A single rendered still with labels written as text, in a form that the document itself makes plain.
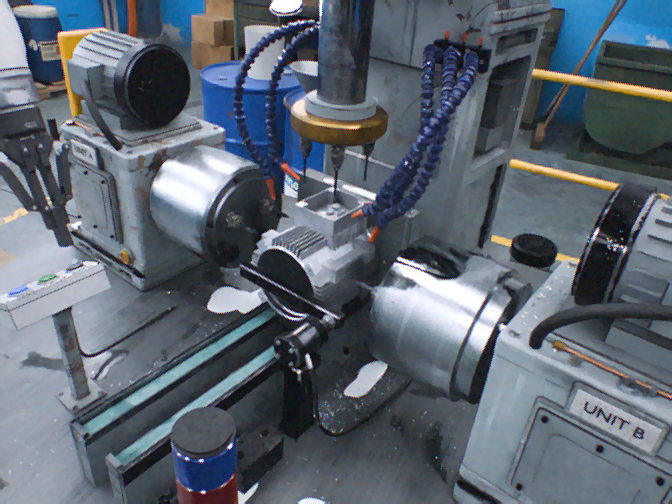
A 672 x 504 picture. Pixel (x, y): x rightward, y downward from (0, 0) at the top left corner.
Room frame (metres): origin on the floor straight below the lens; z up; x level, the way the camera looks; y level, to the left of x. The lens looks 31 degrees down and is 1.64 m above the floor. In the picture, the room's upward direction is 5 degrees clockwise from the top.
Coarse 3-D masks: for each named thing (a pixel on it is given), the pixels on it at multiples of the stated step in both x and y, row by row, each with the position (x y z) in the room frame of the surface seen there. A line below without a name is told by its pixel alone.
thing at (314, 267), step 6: (372, 228) 1.01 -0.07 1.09; (366, 234) 0.99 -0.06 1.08; (264, 240) 0.92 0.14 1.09; (270, 240) 0.93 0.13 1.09; (366, 240) 0.99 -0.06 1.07; (258, 246) 0.93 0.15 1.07; (264, 246) 0.92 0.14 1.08; (306, 264) 0.86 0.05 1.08; (312, 264) 0.85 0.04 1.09; (318, 264) 0.86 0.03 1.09; (306, 270) 0.85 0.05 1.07; (312, 270) 0.84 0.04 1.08; (318, 270) 0.85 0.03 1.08; (312, 276) 0.85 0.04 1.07; (258, 294) 0.93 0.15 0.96; (264, 300) 0.92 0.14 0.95
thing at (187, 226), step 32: (192, 160) 1.13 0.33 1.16; (224, 160) 1.12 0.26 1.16; (160, 192) 1.09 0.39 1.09; (192, 192) 1.05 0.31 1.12; (224, 192) 1.04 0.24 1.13; (256, 192) 1.11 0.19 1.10; (160, 224) 1.08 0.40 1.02; (192, 224) 1.01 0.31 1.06; (224, 224) 1.03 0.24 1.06; (256, 224) 1.11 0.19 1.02; (224, 256) 1.03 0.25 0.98
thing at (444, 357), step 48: (432, 240) 0.84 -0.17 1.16; (384, 288) 0.75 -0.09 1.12; (432, 288) 0.73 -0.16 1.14; (480, 288) 0.72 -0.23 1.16; (528, 288) 0.78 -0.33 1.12; (384, 336) 0.72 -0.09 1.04; (432, 336) 0.68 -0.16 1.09; (480, 336) 0.66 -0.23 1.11; (432, 384) 0.67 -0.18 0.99; (480, 384) 0.68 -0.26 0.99
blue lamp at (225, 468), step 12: (180, 456) 0.33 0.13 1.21; (216, 456) 0.33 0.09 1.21; (228, 456) 0.34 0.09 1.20; (180, 468) 0.33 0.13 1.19; (192, 468) 0.32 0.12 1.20; (204, 468) 0.32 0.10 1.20; (216, 468) 0.33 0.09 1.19; (228, 468) 0.34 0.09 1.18; (180, 480) 0.33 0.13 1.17; (192, 480) 0.32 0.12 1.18; (204, 480) 0.32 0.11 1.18; (216, 480) 0.33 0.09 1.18
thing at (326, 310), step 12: (240, 264) 0.92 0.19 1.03; (252, 264) 0.92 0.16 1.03; (252, 276) 0.90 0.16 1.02; (264, 276) 0.89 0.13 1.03; (264, 288) 0.88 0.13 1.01; (276, 288) 0.86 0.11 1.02; (288, 288) 0.85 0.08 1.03; (288, 300) 0.84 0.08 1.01; (300, 300) 0.83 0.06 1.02; (312, 300) 0.82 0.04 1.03; (312, 312) 0.81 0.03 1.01; (324, 312) 0.79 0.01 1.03; (336, 312) 0.79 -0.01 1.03; (336, 324) 0.77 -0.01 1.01
